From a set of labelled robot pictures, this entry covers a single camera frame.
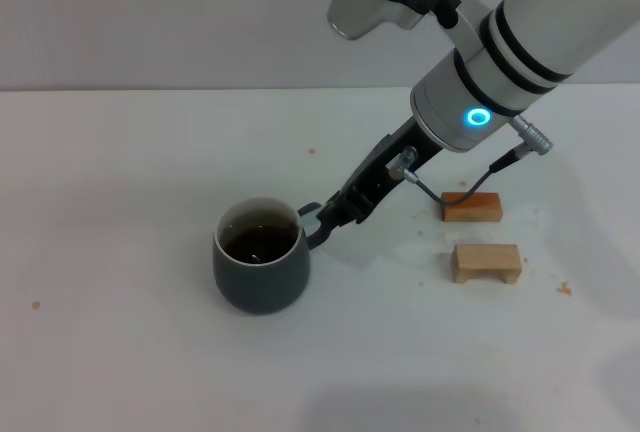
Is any stained orange wooden block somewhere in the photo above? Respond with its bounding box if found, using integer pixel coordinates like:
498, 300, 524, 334
440, 191, 503, 224

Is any dark grey ceramic coffee cup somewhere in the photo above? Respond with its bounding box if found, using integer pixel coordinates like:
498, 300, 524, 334
212, 196, 332, 316

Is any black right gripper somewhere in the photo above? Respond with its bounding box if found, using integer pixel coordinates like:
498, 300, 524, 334
319, 115, 444, 244

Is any cable with clear plug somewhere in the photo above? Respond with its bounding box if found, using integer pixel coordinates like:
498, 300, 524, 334
386, 114, 557, 208

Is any light wooden notched block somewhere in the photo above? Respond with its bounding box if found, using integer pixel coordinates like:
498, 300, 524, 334
451, 243, 524, 284

